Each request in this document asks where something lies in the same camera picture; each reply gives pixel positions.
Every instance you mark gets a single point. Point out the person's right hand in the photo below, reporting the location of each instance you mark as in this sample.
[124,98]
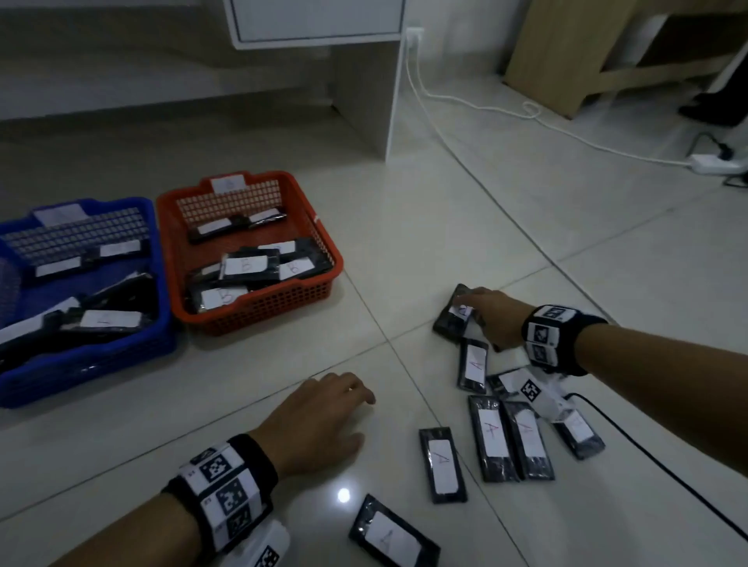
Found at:
[502,318]

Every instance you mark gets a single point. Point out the person's left hand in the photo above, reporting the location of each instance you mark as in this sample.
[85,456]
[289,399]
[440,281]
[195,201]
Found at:
[315,426]

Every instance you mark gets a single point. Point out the orange plastic basket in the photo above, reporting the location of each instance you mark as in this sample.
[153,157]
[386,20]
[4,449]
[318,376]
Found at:
[263,309]

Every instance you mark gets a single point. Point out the pile of black labelled packets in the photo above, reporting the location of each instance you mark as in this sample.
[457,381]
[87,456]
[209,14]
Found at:
[447,464]

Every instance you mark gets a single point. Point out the blue plastic basket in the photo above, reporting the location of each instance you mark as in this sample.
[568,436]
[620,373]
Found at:
[87,368]

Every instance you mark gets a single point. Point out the person's right forearm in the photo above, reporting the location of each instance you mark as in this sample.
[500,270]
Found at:
[672,391]

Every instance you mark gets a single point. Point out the white desk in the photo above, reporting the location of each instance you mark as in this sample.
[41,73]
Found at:
[362,99]

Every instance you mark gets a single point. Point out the white power strip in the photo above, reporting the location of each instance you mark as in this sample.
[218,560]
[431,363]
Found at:
[716,163]

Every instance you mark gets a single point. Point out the white cabinet door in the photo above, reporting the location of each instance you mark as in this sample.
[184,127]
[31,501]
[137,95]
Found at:
[315,17]

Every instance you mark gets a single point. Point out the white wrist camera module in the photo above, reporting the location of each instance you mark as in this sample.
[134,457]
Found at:
[537,394]
[263,549]

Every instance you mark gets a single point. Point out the white wall socket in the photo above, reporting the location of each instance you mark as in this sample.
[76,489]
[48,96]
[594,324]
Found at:
[415,36]

